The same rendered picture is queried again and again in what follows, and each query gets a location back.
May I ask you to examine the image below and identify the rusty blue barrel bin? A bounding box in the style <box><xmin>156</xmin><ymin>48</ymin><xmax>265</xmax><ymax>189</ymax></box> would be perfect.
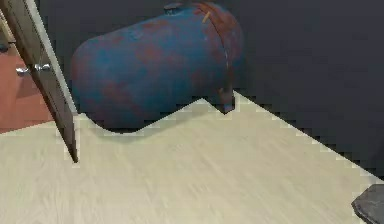
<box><xmin>70</xmin><ymin>1</ymin><xmax>244</xmax><ymax>132</ymax></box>

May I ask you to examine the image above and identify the brown room door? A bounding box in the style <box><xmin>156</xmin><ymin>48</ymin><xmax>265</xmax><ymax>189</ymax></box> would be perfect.
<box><xmin>0</xmin><ymin>0</ymin><xmax>80</xmax><ymax>164</ymax></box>

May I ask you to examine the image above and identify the dark grey object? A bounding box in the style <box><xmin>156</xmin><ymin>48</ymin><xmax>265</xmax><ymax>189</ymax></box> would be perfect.
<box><xmin>351</xmin><ymin>183</ymin><xmax>384</xmax><ymax>224</ymax></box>

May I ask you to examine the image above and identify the silver door handle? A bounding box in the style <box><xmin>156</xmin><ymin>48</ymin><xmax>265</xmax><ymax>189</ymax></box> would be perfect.
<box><xmin>15</xmin><ymin>62</ymin><xmax>52</xmax><ymax>75</ymax></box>

